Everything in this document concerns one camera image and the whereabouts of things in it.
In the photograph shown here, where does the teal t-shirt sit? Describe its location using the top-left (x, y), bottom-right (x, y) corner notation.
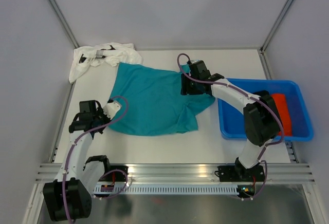
top-left (109, 63), bottom-right (215, 136)

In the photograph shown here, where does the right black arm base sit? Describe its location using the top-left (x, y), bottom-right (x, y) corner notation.
top-left (215, 165), bottom-right (265, 182)

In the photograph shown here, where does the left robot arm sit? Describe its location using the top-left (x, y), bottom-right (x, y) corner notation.
top-left (43, 100), bottom-right (121, 222)

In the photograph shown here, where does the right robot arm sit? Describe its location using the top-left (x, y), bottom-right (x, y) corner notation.
top-left (181, 60), bottom-right (283, 180)

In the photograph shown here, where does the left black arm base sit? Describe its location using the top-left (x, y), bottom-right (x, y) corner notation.
top-left (100, 165), bottom-right (129, 183)

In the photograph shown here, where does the blue plastic bin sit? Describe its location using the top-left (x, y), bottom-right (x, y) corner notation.
top-left (217, 78), bottom-right (314, 142)

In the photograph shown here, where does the white t-shirt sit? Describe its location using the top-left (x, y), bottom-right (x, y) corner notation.
top-left (68, 42), bottom-right (143, 83)

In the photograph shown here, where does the rolled black t-shirt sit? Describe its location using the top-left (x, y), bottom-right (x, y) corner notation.
top-left (253, 90), bottom-right (271, 102)

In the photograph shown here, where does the rolled orange t-shirt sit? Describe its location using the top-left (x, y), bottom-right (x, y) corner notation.
top-left (271, 93), bottom-right (293, 136)

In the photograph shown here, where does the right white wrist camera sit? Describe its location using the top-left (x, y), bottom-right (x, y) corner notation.
top-left (188, 60), bottom-right (199, 65)

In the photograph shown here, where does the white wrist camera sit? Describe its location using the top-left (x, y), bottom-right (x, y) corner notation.
top-left (103, 100), bottom-right (121, 119)
top-left (188, 60), bottom-right (199, 65)

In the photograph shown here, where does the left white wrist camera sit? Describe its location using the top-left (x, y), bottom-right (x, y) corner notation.
top-left (103, 100), bottom-right (121, 119)

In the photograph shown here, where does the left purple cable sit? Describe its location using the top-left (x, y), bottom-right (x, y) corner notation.
top-left (61, 96), bottom-right (129, 222)

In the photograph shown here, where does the purple cable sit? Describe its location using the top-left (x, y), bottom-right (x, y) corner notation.
top-left (61, 96), bottom-right (129, 222)
top-left (176, 53), bottom-right (285, 201)

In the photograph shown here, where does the aluminium mounting rail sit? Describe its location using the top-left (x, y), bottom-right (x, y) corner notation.
top-left (35, 163), bottom-right (316, 185)

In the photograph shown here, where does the white slotted cable duct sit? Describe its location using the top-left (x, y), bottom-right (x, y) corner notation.
top-left (92, 185), bottom-right (239, 195)

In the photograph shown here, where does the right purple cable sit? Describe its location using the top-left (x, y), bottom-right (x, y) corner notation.
top-left (176, 53), bottom-right (285, 201)

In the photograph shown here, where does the right aluminium frame post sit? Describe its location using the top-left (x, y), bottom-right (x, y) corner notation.
top-left (260, 0), bottom-right (295, 54)

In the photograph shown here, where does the aluminium frame post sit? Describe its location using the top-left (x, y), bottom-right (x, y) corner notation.
top-left (260, 0), bottom-right (295, 54)
top-left (47, 0), bottom-right (80, 48)

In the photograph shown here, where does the left aluminium frame post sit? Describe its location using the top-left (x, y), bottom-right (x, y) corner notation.
top-left (47, 0), bottom-right (80, 48)

